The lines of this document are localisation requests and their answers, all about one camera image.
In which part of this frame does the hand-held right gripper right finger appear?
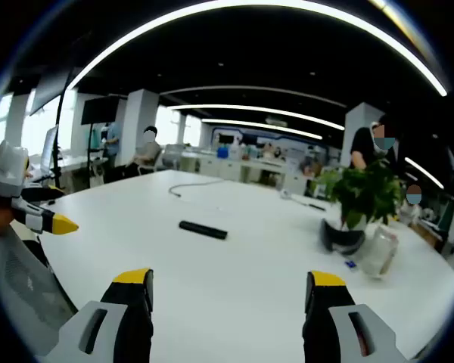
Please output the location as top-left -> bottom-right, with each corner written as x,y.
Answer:
302,270 -> 412,363

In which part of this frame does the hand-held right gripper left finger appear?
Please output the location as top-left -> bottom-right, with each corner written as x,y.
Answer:
41,267 -> 155,363

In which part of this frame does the black remote control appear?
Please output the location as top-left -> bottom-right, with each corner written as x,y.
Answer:
179,220 -> 229,241

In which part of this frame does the black stand pole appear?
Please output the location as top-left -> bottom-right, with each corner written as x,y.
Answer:
51,66 -> 80,190

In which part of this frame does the computer monitor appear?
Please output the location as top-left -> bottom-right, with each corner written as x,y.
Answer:
40,126 -> 61,173

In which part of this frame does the grey mesh office chair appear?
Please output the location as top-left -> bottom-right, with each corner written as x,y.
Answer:
0,225 -> 79,358

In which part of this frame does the dark grey curved object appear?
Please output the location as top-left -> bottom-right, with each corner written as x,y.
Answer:
319,218 -> 366,256

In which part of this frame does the clear plastic jug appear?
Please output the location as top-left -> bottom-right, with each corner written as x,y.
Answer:
360,222 -> 401,280

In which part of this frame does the black screen on stand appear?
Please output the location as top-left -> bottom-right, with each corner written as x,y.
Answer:
80,97 -> 119,126

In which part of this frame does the green potted plant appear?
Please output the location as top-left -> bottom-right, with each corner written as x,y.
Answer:
313,158 -> 404,231

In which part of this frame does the long ceiling light strip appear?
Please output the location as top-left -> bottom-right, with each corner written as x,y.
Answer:
66,0 -> 449,98

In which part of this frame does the black cable with plug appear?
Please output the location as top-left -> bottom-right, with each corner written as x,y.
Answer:
169,177 -> 228,199

